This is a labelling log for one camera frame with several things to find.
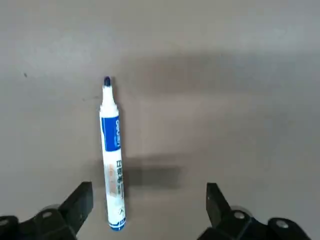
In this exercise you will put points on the white blue whiteboard marker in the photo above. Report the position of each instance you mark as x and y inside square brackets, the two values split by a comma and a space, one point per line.
[112, 155]

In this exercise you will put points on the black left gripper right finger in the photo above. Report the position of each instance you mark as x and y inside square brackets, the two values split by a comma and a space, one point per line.
[217, 210]

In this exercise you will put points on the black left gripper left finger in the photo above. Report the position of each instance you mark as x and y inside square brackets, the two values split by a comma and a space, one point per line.
[75, 207]

